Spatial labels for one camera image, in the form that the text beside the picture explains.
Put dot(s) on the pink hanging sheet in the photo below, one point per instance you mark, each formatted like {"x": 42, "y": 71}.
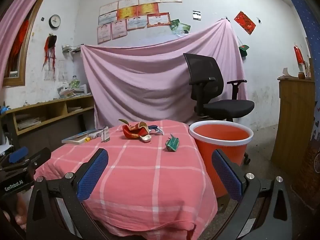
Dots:
{"x": 137, "y": 80}

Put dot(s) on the white curved object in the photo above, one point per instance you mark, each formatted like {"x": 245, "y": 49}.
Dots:
{"x": 287, "y": 73}

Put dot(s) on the green curved strip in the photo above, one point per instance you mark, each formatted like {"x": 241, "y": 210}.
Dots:
{"x": 124, "y": 121}

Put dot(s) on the red bucket white rim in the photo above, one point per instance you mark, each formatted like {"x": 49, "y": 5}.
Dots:
{"x": 220, "y": 152}

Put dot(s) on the green cap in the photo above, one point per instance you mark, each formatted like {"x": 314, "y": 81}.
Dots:
{"x": 243, "y": 50}

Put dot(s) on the small pile of papers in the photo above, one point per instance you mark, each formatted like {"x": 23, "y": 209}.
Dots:
{"x": 74, "y": 109}

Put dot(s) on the black office chair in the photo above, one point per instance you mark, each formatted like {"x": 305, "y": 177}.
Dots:
{"x": 207, "y": 75}

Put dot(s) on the stack of books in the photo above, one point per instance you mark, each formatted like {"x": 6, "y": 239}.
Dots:
{"x": 67, "y": 92}

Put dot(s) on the wooden shelf unit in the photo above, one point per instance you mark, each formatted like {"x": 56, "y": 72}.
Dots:
{"x": 50, "y": 105}

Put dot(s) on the small white carton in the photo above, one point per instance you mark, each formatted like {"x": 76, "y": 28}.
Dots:
{"x": 106, "y": 135}

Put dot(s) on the pink curtain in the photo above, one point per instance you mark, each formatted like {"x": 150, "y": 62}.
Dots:
{"x": 22, "y": 17}

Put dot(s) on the cardboard box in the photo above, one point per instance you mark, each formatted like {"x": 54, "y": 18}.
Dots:
{"x": 222, "y": 205}

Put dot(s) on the pink plaid blanket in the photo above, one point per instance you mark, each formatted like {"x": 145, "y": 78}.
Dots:
{"x": 150, "y": 180}

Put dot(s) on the large pile of papers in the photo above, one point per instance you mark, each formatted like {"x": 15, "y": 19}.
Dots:
{"x": 27, "y": 123}

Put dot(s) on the green landscape photo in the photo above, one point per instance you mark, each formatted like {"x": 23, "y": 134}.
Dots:
{"x": 173, "y": 25}
{"x": 185, "y": 28}

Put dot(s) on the red black hanging tassel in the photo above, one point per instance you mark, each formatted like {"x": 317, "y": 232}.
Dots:
{"x": 50, "y": 45}

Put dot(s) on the metal wall rack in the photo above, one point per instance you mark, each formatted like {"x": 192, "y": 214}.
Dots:
{"x": 71, "y": 48}

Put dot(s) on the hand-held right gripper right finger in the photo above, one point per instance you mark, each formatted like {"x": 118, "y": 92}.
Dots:
{"x": 227, "y": 177}

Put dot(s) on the wooden cabinet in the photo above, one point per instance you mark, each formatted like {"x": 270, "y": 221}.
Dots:
{"x": 292, "y": 117}

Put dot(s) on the wooden window frame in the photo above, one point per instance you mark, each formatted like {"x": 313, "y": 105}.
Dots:
{"x": 22, "y": 62}

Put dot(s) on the glass jar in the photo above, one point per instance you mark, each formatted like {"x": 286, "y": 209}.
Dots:
{"x": 74, "y": 83}

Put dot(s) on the small black white photo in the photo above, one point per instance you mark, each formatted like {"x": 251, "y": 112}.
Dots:
{"x": 196, "y": 15}

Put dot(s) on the red diamond wall poster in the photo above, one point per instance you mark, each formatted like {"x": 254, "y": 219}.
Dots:
{"x": 245, "y": 22}

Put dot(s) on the small brown pot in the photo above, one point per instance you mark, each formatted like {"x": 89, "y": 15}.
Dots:
{"x": 301, "y": 76}

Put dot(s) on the paper wall calendar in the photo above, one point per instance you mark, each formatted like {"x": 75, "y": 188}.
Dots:
{"x": 51, "y": 71}

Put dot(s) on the red wrapper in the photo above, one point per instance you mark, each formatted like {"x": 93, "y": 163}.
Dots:
{"x": 131, "y": 132}

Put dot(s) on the round wall clock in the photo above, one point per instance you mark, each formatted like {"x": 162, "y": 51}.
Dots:
{"x": 54, "y": 21}

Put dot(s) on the white plastic cup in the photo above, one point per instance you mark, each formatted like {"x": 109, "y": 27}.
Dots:
{"x": 145, "y": 138}

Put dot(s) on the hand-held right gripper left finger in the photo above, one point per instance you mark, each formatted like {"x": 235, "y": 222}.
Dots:
{"x": 92, "y": 175}

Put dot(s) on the blue wrapper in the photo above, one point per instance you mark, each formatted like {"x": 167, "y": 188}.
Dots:
{"x": 153, "y": 128}

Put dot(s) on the red hanging ornament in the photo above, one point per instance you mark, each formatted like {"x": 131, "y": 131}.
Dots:
{"x": 299, "y": 55}

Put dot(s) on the blue comic book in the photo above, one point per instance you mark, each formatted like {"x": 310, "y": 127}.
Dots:
{"x": 77, "y": 138}

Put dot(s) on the green packet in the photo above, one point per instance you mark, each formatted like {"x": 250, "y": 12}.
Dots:
{"x": 172, "y": 143}

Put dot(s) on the white paper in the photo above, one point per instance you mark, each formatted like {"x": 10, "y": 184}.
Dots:
{"x": 96, "y": 135}

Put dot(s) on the red cloth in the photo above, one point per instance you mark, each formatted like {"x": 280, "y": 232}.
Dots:
{"x": 20, "y": 42}

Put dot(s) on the group of wall certificates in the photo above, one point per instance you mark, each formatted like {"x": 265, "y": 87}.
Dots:
{"x": 130, "y": 11}

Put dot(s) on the person's left hand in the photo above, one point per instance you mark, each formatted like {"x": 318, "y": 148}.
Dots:
{"x": 22, "y": 212}

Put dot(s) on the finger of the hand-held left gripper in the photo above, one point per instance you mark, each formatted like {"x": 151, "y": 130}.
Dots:
{"x": 40, "y": 156}
{"x": 18, "y": 154}

